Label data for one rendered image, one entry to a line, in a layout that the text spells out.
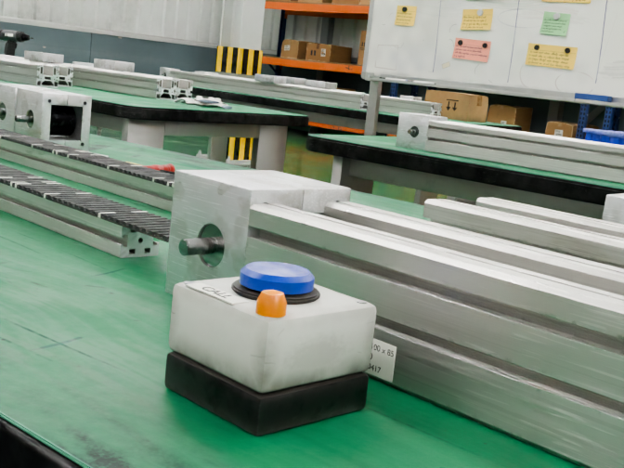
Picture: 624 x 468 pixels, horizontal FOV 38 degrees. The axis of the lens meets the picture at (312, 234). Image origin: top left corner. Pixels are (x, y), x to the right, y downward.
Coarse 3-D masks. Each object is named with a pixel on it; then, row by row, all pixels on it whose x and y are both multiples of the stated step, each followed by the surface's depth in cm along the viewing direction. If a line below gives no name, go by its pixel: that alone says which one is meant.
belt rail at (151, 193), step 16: (0, 144) 137; (16, 144) 133; (16, 160) 134; (32, 160) 130; (48, 160) 127; (64, 160) 124; (64, 176) 124; (80, 176) 121; (96, 176) 119; (112, 176) 115; (128, 176) 113; (112, 192) 115; (128, 192) 113; (144, 192) 112; (160, 192) 108
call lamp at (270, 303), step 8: (264, 296) 44; (272, 296) 44; (280, 296) 44; (256, 304) 45; (264, 304) 44; (272, 304) 44; (280, 304) 44; (256, 312) 45; (264, 312) 44; (272, 312) 44; (280, 312) 44
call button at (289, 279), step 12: (252, 264) 49; (264, 264) 49; (276, 264) 50; (288, 264) 50; (240, 276) 48; (252, 276) 47; (264, 276) 47; (276, 276) 47; (288, 276) 47; (300, 276) 48; (312, 276) 49; (252, 288) 47; (264, 288) 47; (276, 288) 47; (288, 288) 47; (300, 288) 47; (312, 288) 48
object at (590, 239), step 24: (432, 216) 75; (456, 216) 74; (480, 216) 72; (504, 216) 71; (528, 216) 77; (552, 216) 76; (576, 216) 75; (528, 240) 69; (552, 240) 67; (576, 240) 66; (600, 240) 65
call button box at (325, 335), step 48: (192, 288) 48; (240, 288) 48; (192, 336) 48; (240, 336) 45; (288, 336) 45; (336, 336) 47; (192, 384) 48; (240, 384) 46; (288, 384) 45; (336, 384) 48
